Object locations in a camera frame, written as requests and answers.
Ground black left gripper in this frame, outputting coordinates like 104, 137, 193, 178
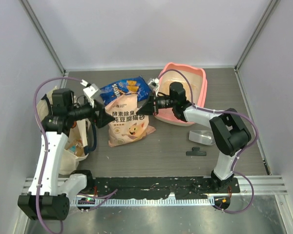
68, 96, 115, 127

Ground black bag clip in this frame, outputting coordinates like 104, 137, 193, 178
186, 147, 207, 156

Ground cream canvas tote bag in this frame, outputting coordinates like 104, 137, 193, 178
36, 87, 91, 176

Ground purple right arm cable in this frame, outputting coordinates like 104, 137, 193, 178
157, 69, 259, 214

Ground pink cat litter bag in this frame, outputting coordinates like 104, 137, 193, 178
105, 93, 156, 147

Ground pink cat litter box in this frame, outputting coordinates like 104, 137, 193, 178
154, 62, 208, 126

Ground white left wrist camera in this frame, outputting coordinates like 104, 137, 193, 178
81, 79, 101, 108

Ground metal litter scoop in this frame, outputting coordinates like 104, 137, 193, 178
188, 130, 215, 146

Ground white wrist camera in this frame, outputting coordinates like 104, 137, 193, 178
147, 78, 160, 95
81, 79, 101, 108

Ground blue Doritos chip bag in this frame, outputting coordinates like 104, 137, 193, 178
100, 76, 151, 105

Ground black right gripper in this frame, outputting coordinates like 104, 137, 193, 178
137, 91, 177, 116

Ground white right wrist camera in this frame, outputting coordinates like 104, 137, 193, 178
147, 78, 160, 95

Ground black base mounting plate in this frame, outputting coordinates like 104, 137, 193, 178
81, 176, 240, 200

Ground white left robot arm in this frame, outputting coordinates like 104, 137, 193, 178
18, 85, 114, 221

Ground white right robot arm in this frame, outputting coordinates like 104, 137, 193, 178
137, 82, 251, 193

